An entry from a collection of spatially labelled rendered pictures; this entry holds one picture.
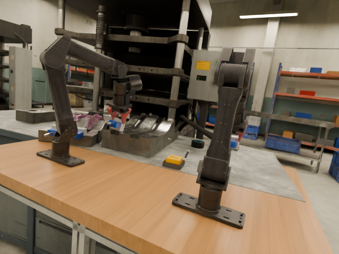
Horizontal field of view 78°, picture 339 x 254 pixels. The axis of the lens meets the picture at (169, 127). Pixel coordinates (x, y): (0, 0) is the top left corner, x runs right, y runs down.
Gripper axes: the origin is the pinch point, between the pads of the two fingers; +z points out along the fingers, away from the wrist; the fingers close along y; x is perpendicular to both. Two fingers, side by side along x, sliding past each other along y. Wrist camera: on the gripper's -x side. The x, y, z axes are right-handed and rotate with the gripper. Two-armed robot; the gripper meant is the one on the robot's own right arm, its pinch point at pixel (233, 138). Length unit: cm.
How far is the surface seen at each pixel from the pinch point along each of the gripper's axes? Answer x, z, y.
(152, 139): 17.3, -3.0, 32.5
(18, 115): 27, -3, 131
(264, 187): 15.6, 7.9, -16.7
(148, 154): 21.6, 2.9, 33.0
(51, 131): 38, -11, 74
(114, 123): 22, -11, 49
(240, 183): 18.8, 6.2, -8.3
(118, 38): -70, -28, 122
